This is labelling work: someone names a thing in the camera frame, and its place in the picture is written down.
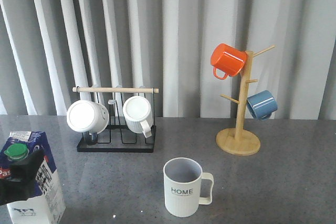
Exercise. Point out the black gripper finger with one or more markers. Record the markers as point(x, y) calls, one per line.
point(21, 184)

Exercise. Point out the Pascual whole milk carton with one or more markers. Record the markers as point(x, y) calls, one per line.
point(47, 203)

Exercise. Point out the white HOME mug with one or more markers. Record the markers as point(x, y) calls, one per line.
point(182, 186)

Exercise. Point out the white smiley hanging mug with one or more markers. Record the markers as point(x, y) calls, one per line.
point(88, 118)

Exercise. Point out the white ribbed hanging mug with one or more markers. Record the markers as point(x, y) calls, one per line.
point(138, 115)

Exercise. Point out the grey white curtain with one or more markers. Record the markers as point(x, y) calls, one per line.
point(50, 46)

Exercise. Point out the wooden mug tree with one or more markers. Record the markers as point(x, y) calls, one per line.
point(238, 141)

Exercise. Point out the orange enamel mug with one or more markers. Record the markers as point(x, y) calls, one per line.
point(227, 61)

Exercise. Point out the blue enamel mug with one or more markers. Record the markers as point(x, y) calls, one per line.
point(262, 105)

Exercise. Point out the black wire mug rack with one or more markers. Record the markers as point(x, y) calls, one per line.
point(117, 137)

